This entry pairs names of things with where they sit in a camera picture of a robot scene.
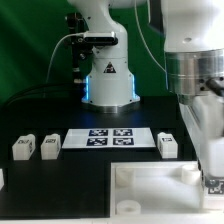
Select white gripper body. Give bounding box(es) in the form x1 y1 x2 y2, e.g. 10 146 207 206
179 94 224 179

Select white camera cable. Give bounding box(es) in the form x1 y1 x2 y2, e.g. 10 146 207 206
45 32 85 84

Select white tag sheet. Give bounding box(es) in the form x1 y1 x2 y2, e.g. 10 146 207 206
62 128 155 149

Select white block left edge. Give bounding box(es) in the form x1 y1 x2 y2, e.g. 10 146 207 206
0 169 4 191

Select black camera stand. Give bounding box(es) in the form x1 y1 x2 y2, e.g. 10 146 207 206
65 13 93 99

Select white cable right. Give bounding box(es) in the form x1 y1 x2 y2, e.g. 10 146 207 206
133 0 168 73

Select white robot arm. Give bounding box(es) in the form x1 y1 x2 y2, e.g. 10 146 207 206
67 0 224 180

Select white square table top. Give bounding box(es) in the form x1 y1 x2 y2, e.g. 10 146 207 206
110 161 224 223

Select black camera on stand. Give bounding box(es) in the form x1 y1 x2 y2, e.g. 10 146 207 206
83 32 118 46

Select black cable bundle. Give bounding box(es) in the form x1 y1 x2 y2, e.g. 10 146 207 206
0 83 84 113

